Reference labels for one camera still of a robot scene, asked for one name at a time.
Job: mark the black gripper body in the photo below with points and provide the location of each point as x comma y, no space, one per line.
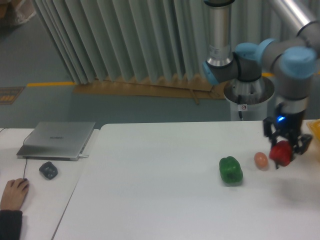
288,124

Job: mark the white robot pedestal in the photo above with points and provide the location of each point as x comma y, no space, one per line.
248,101

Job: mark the red bell pepper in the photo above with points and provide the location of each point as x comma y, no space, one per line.
281,153

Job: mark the silver laptop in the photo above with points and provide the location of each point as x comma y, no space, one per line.
57,141

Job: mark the brown cardboard sheet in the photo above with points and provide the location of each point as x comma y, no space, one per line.
196,89

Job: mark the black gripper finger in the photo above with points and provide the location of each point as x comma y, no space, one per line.
300,144
270,131

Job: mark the yellow plastic basket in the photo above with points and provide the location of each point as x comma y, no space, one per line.
314,127

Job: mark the cardboard box with plastic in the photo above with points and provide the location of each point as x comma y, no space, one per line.
16,12

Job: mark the green bell pepper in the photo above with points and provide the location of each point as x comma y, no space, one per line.
230,170

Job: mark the person's hand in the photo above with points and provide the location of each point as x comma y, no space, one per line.
12,197

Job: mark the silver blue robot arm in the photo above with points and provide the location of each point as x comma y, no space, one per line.
271,80

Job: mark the brown egg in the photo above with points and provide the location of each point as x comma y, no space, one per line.
261,161

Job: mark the grey-green folding curtain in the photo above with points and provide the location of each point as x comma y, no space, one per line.
99,39

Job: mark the black small controller device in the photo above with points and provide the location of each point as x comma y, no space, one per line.
48,170

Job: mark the dark sleeved forearm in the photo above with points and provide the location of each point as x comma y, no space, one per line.
10,224

